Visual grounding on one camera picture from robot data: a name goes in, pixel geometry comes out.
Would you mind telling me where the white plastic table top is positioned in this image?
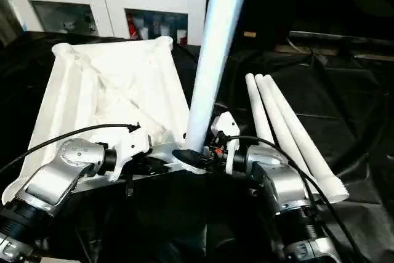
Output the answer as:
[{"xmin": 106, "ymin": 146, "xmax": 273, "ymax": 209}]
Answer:
[{"xmin": 0, "ymin": 36, "xmax": 214, "ymax": 206}]

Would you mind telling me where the white plastic table leg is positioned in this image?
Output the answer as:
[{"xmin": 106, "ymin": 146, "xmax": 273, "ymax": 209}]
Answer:
[
  {"xmin": 244, "ymin": 73, "xmax": 277, "ymax": 144},
  {"xmin": 254, "ymin": 73, "xmax": 323, "ymax": 196},
  {"xmin": 183, "ymin": 0, "xmax": 255, "ymax": 155},
  {"xmin": 261, "ymin": 76, "xmax": 351, "ymax": 204}
]

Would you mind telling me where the white cup with red label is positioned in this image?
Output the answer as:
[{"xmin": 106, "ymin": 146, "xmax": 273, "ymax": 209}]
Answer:
[{"xmin": 176, "ymin": 28, "xmax": 188, "ymax": 46}]

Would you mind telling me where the black plastic mat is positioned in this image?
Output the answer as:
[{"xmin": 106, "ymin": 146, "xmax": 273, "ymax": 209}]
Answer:
[{"xmin": 0, "ymin": 30, "xmax": 394, "ymax": 263}]

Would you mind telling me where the red white bottle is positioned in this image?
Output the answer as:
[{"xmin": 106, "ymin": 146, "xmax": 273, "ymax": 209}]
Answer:
[{"xmin": 127, "ymin": 14, "xmax": 139, "ymax": 41}]

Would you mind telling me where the black case with label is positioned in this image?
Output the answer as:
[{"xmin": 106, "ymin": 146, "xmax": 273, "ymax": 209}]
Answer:
[{"xmin": 209, "ymin": 0, "xmax": 292, "ymax": 55}]

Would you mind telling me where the black television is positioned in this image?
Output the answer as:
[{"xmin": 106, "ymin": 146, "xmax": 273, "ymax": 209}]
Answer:
[{"xmin": 289, "ymin": 0, "xmax": 394, "ymax": 38}]

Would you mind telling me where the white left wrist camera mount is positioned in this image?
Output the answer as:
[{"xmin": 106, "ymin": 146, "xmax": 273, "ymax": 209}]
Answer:
[{"xmin": 107, "ymin": 126, "xmax": 154, "ymax": 184}]

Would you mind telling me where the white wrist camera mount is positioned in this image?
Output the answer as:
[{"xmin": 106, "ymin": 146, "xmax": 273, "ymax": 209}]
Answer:
[
  {"xmin": 107, "ymin": 126, "xmax": 154, "ymax": 184},
  {"xmin": 210, "ymin": 111, "xmax": 241, "ymax": 175}
]

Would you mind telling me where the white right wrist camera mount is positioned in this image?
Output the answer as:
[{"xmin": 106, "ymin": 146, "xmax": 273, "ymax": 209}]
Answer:
[{"xmin": 210, "ymin": 111, "xmax": 241, "ymax": 175}]

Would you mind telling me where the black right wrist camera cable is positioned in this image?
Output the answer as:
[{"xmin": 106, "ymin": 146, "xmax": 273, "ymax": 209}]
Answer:
[{"xmin": 228, "ymin": 134, "xmax": 369, "ymax": 263}]

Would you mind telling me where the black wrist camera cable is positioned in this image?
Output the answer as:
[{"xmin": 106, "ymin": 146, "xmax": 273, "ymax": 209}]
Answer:
[
  {"xmin": 228, "ymin": 134, "xmax": 369, "ymax": 263},
  {"xmin": 0, "ymin": 123, "xmax": 142, "ymax": 175}
]

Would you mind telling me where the black left wrist camera cable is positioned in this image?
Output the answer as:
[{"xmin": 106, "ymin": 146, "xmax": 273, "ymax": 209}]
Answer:
[{"xmin": 0, "ymin": 123, "xmax": 142, "ymax": 175}]

